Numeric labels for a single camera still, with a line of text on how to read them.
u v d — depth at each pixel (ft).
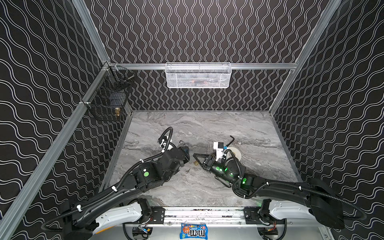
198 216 2.49
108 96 2.98
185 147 2.23
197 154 2.18
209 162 2.02
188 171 2.95
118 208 1.82
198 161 2.27
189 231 2.27
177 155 1.60
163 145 1.95
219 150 2.18
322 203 1.37
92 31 2.52
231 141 3.38
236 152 3.20
